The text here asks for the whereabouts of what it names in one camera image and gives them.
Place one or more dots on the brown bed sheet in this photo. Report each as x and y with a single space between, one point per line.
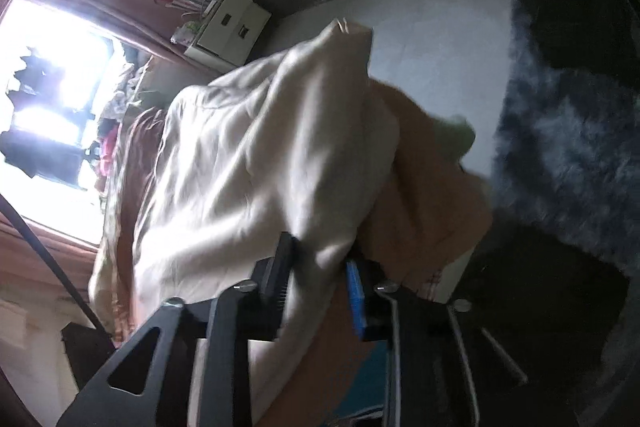
425 207

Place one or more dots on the black cloth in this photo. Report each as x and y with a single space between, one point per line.
565 22

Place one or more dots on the white drawer box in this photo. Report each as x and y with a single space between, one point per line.
225 27

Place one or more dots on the pale green cloth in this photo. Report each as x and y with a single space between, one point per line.
457 134

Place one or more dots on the large beige garment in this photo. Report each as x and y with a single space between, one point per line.
240 167

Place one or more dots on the grey fluffy rug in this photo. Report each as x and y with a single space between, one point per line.
565 147

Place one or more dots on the brown curtain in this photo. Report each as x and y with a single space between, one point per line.
115 2
30 257

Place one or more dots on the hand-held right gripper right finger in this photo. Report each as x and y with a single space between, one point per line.
355 302

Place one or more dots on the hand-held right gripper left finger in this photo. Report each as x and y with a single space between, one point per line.
280 279

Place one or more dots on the bright window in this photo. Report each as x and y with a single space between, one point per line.
60 72

